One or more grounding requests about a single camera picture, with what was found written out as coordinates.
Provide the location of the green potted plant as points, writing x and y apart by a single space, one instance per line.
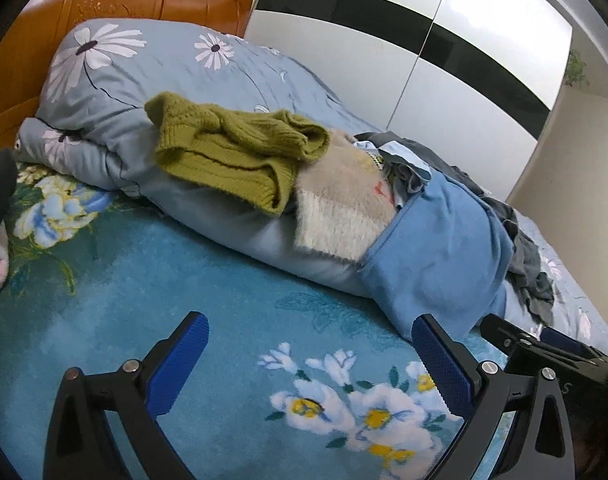
577 70

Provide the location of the grey-blue daisy print duvet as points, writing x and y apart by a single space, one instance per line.
109 90

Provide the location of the white wardrobe with black stripe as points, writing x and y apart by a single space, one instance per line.
359 70

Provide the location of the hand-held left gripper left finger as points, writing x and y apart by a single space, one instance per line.
179 360

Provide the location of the blue sweat pants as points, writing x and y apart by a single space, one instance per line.
433 260

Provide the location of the carved wooden headboard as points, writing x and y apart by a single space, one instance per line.
44 20

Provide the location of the light blue shirt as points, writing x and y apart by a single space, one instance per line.
403 152

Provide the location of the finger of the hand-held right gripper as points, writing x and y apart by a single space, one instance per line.
503 330
563 342

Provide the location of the grey garment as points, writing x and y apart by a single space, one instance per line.
526 255

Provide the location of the green knitted sweater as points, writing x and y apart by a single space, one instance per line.
219 160

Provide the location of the beige fuzzy sweater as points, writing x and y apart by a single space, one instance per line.
334 210

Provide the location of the teal floral blanket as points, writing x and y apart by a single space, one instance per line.
184 270

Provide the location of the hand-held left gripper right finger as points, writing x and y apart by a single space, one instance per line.
441 365

